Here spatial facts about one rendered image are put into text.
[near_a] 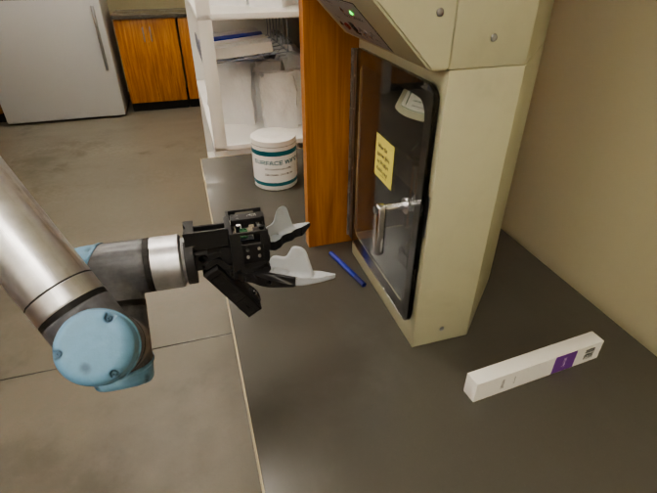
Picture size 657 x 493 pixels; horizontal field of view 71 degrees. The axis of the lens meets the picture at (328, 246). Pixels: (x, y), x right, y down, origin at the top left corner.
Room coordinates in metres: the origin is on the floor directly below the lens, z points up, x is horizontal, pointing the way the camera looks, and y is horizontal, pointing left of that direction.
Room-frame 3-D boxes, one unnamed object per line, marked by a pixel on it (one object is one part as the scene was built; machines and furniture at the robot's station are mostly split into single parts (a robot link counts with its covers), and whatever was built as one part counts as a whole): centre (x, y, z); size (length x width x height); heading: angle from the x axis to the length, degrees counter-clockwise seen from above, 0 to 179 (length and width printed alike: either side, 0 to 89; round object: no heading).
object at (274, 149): (1.29, 0.16, 1.02); 0.13 x 0.13 x 0.15
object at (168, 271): (0.53, 0.22, 1.17); 0.08 x 0.05 x 0.08; 16
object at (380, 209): (0.63, -0.10, 1.17); 0.05 x 0.03 x 0.10; 107
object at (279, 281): (0.53, 0.08, 1.15); 0.09 x 0.05 x 0.02; 70
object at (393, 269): (0.74, -0.09, 1.19); 0.30 x 0.01 x 0.40; 17
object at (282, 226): (0.63, 0.07, 1.17); 0.09 x 0.03 x 0.06; 142
